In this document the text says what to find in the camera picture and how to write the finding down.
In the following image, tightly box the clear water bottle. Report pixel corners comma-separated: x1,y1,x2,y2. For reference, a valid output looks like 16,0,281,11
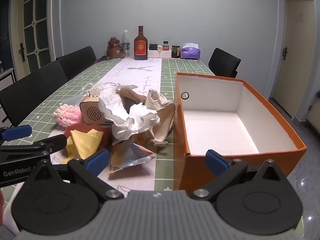
122,30,131,58

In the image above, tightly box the purple tissue pack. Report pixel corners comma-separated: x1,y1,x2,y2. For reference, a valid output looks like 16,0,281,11
180,43,201,60

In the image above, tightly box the yellow cleaning cloth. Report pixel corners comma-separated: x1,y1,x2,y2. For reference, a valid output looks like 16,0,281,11
65,129,104,159

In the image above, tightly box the brown bear plush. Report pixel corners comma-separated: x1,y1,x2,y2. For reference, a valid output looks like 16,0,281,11
96,37,125,63

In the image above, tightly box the green checkered tablecloth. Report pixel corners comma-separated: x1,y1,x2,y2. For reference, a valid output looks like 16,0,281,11
0,58,218,205

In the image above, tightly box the silver foil bag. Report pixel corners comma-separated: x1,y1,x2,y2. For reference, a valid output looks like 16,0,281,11
108,140,156,174

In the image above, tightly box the white translucent plastic piece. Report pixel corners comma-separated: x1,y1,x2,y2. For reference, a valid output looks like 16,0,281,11
61,94,86,106

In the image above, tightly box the black chair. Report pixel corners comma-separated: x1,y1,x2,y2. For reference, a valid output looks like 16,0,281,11
208,48,242,79
0,60,68,127
55,46,97,81

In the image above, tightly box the cream fabric piece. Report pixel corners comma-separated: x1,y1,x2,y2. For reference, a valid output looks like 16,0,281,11
146,89,175,111

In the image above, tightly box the pink and white crochet piece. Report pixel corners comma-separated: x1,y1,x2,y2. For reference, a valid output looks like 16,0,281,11
52,105,83,127

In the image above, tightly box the cream wooden door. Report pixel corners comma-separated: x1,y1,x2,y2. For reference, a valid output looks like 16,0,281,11
272,0,317,118

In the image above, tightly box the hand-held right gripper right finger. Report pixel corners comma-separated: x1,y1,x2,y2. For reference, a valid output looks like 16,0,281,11
191,149,289,199

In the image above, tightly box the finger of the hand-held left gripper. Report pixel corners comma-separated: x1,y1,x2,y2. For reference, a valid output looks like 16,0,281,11
0,134,67,156
0,125,32,141

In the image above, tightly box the white box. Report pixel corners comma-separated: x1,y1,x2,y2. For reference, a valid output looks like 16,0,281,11
147,49,172,59

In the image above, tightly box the white crumpled cloth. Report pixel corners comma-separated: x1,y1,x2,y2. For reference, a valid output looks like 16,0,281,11
99,84,161,141

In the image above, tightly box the white cabinet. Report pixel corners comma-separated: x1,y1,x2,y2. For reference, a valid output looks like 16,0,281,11
0,67,16,91

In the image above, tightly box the red-brown cloth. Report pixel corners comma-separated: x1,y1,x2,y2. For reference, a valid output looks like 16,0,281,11
61,124,112,165

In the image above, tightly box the orange cardboard box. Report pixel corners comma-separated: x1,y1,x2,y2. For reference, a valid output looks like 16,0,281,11
175,72,307,191

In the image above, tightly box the glass-paned door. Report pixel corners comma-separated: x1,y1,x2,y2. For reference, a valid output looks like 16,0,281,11
10,0,60,73

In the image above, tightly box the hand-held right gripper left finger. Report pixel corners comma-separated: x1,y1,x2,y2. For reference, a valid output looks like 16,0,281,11
24,149,125,199

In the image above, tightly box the brown liquor bottle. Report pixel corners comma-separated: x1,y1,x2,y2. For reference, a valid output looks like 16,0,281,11
134,26,149,61

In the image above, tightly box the beige stocking cloth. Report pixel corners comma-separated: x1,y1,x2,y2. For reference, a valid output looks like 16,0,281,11
114,86,177,147

